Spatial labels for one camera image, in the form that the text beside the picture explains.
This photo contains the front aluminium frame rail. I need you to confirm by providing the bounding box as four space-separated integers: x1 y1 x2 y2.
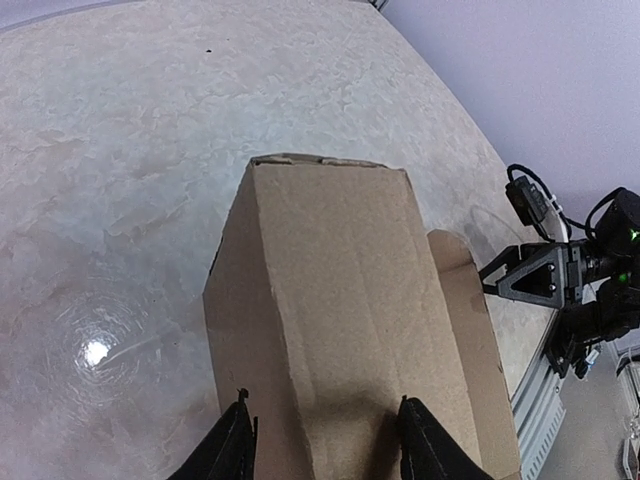
511 318 566 480

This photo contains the right aluminium frame post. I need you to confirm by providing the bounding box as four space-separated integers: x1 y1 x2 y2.
369 0 389 12

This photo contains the brown cardboard box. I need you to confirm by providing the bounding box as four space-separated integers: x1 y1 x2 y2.
203 154 521 479

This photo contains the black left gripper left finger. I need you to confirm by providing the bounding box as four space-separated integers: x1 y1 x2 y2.
168 388 258 480

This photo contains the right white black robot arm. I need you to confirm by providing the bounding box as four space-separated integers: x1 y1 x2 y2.
479 187 639 378

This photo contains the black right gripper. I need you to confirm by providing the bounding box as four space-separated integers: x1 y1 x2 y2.
479 239 618 308

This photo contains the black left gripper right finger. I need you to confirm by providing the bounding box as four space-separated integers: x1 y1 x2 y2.
397 396 492 480

